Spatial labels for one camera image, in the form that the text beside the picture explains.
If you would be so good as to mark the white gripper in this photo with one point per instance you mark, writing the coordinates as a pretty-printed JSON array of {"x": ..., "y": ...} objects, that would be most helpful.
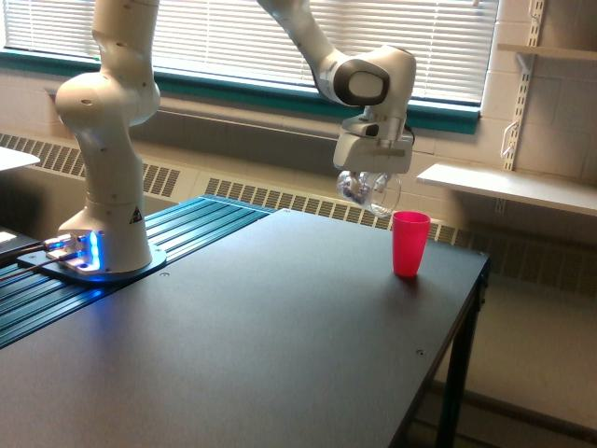
[{"x": 366, "y": 145}]

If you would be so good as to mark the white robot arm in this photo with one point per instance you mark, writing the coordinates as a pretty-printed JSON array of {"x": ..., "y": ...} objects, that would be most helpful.
[{"x": 108, "y": 235}]

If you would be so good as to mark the pink plastic cup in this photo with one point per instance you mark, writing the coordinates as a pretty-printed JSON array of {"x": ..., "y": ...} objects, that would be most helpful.
[{"x": 410, "y": 231}]

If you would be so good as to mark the teal window sill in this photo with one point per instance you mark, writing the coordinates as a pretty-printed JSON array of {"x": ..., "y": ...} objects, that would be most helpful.
[{"x": 452, "y": 118}]

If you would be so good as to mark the white window blinds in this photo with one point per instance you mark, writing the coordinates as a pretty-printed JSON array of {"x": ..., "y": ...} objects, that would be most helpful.
[{"x": 450, "y": 40}]

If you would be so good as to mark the black table leg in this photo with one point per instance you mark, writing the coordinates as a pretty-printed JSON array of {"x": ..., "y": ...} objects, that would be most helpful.
[{"x": 459, "y": 361}]

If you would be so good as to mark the beige baseboard radiator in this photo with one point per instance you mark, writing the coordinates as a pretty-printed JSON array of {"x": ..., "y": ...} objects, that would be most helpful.
[{"x": 571, "y": 269}]

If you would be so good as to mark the white side table corner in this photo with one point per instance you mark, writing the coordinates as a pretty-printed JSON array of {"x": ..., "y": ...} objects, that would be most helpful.
[{"x": 12, "y": 159}]

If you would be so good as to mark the blue ridged aluminium platform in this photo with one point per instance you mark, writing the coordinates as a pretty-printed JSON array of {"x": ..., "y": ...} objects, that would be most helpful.
[{"x": 31, "y": 301}]

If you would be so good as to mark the white lower wall shelf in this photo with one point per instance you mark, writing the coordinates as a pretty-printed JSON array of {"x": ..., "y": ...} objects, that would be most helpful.
[{"x": 538, "y": 190}]

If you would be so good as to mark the white wall shelf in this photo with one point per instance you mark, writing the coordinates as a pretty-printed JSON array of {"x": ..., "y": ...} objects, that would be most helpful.
[
  {"x": 538, "y": 190},
  {"x": 550, "y": 52}
]

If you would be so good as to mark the white upper wall shelf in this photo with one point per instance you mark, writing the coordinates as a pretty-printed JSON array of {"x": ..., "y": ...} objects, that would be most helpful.
[{"x": 550, "y": 52}]

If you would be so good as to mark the white slotted shelf rail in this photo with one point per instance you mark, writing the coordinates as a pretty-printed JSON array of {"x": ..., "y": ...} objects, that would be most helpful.
[{"x": 526, "y": 60}]

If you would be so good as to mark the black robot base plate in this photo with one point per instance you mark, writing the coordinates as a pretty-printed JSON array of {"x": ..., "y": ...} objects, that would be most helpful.
[{"x": 60, "y": 271}]

